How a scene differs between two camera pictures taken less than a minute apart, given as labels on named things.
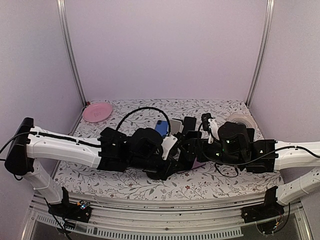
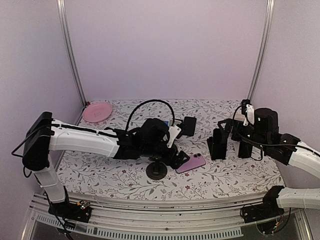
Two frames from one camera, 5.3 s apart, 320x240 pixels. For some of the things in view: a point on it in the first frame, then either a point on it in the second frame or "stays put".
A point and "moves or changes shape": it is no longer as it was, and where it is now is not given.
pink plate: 97,112 stays put
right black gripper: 201,146 -> 236,136
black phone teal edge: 189,123 stays put
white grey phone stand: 176,126 moves or changes shape
